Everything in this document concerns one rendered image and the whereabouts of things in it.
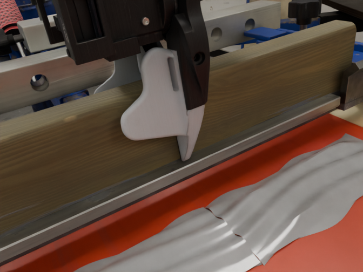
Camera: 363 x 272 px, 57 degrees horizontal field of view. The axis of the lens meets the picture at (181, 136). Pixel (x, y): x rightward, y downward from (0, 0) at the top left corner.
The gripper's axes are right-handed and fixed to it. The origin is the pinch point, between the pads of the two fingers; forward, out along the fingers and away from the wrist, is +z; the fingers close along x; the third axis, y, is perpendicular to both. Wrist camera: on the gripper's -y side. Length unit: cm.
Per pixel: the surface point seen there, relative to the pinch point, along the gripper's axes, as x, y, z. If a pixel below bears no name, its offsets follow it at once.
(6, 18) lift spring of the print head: -45.2, 6.8, -6.0
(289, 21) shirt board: -46, -62, 9
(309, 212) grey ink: 9.7, -5.0, 4.8
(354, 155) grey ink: 7.3, -13.5, 4.8
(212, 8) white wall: -280, -199, 52
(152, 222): 2.6, 4.8, 5.4
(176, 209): 2.5, 2.5, 5.4
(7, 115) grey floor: -293, 21, 102
